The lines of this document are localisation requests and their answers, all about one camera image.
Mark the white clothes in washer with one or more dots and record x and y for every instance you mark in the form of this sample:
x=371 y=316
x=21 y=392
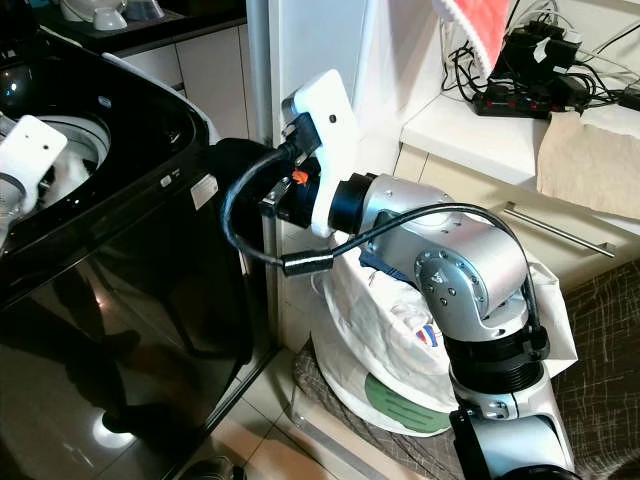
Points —
x=75 y=165

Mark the black power strip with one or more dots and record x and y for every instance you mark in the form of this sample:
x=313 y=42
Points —
x=520 y=102

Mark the brown chequered mat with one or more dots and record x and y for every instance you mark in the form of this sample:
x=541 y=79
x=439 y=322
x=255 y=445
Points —
x=605 y=350

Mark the beige cloth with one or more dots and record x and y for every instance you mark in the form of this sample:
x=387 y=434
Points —
x=585 y=165

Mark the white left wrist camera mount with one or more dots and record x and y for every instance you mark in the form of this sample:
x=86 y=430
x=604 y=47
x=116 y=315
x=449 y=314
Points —
x=32 y=150

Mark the red towel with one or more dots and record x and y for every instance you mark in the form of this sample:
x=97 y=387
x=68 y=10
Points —
x=478 y=28

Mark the black top-load washing machine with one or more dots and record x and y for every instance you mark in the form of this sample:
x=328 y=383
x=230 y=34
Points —
x=150 y=300

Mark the white counter cabinet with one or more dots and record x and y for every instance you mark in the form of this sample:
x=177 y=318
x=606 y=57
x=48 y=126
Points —
x=450 y=135

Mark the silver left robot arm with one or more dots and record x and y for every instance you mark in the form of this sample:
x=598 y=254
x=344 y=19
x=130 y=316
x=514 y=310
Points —
x=8 y=205

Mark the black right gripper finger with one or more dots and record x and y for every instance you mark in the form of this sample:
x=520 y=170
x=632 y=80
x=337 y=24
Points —
x=248 y=178
x=245 y=152

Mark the white garment red blue print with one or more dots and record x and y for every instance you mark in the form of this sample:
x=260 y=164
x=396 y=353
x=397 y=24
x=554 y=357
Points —
x=422 y=328

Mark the black robot foot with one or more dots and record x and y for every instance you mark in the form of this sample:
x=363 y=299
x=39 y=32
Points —
x=212 y=469

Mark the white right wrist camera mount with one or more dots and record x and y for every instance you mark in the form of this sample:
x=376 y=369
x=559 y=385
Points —
x=322 y=130

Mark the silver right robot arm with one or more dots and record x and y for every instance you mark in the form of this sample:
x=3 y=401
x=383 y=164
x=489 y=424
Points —
x=470 y=270

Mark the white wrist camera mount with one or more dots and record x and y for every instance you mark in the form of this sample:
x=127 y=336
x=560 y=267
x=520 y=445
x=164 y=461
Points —
x=322 y=130
x=32 y=150

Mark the dark blue garment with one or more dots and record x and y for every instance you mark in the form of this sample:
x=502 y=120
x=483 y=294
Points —
x=382 y=268

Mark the white cabinet dark top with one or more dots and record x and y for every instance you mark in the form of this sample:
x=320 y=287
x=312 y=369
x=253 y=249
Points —
x=215 y=75

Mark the black power adapter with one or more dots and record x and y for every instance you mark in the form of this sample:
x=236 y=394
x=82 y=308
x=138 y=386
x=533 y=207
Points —
x=540 y=55

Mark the white laundry bag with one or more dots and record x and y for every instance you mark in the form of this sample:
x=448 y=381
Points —
x=370 y=350

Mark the small white bowl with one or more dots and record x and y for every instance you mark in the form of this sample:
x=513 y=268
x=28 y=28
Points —
x=110 y=18

